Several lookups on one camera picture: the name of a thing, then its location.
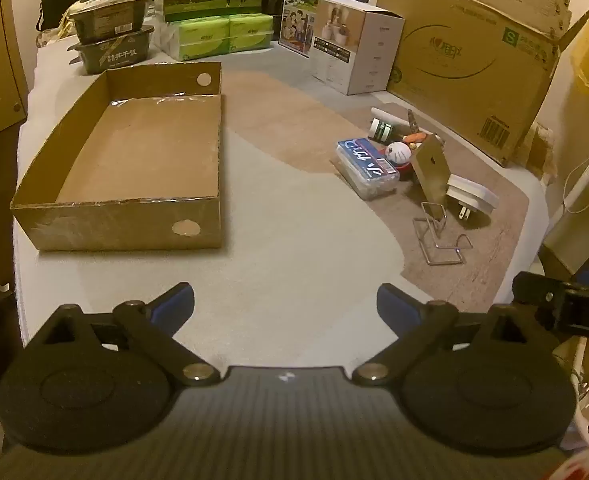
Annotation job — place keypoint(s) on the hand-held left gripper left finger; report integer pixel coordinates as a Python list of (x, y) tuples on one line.
[(175, 305)]

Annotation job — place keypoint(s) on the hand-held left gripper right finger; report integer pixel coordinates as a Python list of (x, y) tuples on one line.
[(397, 305)]

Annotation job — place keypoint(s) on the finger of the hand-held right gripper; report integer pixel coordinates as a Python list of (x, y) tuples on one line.
[(536, 292)]

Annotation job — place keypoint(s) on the cardboard tray box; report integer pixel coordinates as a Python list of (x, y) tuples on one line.
[(124, 225)]

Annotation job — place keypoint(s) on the blue binder clip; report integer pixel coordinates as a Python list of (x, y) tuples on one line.
[(435, 212)]

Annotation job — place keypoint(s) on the white plug adapter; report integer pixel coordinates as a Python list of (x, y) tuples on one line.
[(474, 195)]

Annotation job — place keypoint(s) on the gold rectangular card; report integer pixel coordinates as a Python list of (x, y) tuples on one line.
[(432, 170)]

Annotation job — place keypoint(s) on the blue battery box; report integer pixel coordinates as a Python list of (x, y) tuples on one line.
[(367, 165)]

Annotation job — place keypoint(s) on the small santa figurine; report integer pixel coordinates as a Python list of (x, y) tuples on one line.
[(399, 154)]

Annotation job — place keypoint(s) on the white bottle with green bands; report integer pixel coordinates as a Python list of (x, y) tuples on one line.
[(380, 130)]

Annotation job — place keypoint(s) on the white remote control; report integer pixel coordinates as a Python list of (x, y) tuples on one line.
[(389, 114)]

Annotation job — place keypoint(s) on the beige grey patterned rug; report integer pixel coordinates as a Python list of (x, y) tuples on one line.
[(299, 210)]

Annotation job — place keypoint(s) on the large brown cardboard box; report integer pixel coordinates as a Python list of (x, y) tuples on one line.
[(464, 60)]

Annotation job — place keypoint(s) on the white product box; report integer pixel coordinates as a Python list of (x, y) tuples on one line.
[(354, 45)]

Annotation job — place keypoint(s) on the green tissue pack bundle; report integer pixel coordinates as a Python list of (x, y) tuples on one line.
[(209, 35)]

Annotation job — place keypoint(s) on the black gift bag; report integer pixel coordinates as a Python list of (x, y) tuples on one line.
[(273, 7)]

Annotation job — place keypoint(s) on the black laptop bag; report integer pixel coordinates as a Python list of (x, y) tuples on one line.
[(57, 2)]

